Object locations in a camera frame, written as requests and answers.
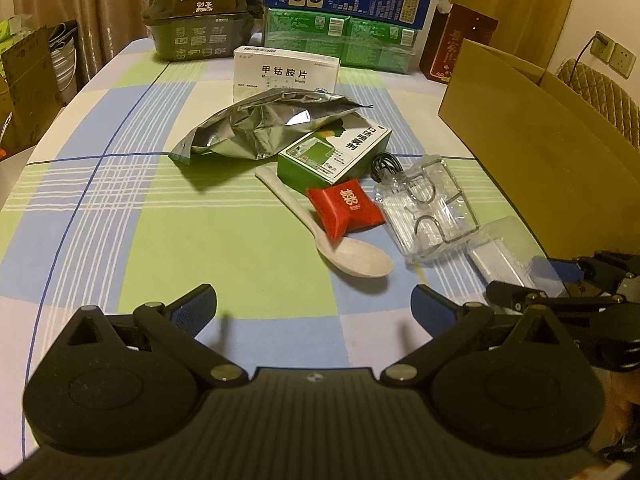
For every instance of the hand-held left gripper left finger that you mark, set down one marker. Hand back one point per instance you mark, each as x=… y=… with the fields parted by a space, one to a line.
x=196 y=306

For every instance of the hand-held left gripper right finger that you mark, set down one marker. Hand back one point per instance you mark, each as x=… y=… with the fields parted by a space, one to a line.
x=429 y=306

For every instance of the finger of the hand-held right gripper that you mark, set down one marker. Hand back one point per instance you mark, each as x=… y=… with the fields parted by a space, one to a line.
x=515 y=294
x=547 y=269

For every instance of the small clear plastic box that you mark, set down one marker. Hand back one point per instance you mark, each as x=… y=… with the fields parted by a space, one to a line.
x=500 y=255

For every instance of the beige spoon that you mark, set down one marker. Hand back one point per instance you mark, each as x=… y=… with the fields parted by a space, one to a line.
x=356 y=258

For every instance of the clear plastic case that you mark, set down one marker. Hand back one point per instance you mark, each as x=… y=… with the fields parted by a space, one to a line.
x=425 y=212

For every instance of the red candy box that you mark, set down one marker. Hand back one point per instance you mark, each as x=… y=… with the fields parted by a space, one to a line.
x=345 y=208

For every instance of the large cardboard box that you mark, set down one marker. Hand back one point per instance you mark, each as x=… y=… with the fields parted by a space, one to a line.
x=525 y=125

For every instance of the green white spray box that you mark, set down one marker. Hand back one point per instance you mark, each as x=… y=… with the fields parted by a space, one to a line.
x=325 y=156

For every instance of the checked tablecloth desktop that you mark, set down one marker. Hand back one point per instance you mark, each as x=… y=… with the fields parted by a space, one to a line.
x=150 y=210

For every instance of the silver foil bag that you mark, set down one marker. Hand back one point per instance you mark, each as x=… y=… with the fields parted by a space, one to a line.
x=240 y=130

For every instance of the quilted chair back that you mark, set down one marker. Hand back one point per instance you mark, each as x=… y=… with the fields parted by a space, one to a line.
x=600 y=91

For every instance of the dark red gift box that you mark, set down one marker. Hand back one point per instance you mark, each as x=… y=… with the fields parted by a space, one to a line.
x=450 y=45

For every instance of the white medicine box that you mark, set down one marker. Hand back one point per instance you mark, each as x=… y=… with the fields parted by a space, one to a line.
x=285 y=72

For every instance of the dark green food box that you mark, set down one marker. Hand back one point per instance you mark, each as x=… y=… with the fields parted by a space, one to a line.
x=200 y=30

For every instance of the brown cardboard carton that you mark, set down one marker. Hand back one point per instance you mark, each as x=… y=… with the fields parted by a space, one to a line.
x=25 y=85

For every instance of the green wrapped pack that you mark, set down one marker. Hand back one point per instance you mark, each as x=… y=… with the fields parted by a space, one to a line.
x=310 y=37

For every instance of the wall socket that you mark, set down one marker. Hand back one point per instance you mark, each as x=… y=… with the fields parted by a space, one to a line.
x=601 y=46
x=623 y=60

